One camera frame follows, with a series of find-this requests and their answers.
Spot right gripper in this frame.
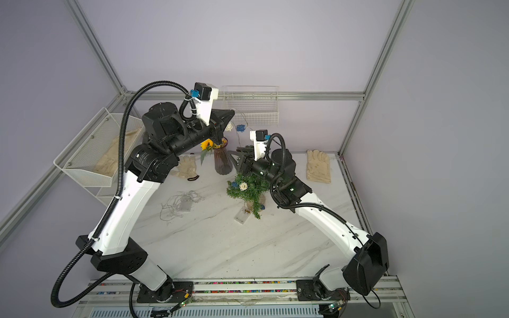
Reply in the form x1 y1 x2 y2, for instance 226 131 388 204
231 147 284 189

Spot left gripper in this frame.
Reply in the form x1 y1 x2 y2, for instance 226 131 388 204
168 111 234 162

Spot small green christmas tree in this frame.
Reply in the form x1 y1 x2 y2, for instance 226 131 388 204
227 173 269 219

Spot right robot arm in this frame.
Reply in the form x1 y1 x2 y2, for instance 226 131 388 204
227 147 389 297

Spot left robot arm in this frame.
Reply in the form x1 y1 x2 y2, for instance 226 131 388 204
76 102 235 302

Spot yellow flowers in vase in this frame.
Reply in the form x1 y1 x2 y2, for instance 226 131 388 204
200 137 233 176

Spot cream glove left table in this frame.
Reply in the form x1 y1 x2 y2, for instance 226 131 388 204
174 154 198 180

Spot cream glove table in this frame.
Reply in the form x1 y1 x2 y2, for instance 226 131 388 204
174 154 198 180
306 150 331 184

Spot clear battery box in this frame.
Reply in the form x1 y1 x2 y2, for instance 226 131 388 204
234 207 251 225

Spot cream glove right table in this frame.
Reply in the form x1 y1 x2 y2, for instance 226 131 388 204
306 150 331 184

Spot cream glove in bin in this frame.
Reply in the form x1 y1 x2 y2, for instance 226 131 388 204
93 128 141 177

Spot white mesh upper shelf bin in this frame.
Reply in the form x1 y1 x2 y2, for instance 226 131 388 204
53 108 123 188

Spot white mesh shelf bin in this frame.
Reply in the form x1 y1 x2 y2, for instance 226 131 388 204
53 108 123 188
95 174 118 207

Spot white mesh lower shelf bin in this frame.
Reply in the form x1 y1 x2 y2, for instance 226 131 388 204
95 174 118 207

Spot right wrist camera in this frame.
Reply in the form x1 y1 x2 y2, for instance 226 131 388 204
249 129 270 161

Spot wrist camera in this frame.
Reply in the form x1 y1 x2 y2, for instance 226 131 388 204
190 82 219 126
249 129 270 161

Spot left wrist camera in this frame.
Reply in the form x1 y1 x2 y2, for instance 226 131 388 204
190 82 219 126

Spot white wire wall basket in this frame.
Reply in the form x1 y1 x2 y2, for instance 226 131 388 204
220 86 280 128

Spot loose string light pile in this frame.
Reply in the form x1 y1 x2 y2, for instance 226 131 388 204
159 191 205 223

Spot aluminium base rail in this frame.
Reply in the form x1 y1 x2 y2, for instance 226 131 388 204
78 276 408 306

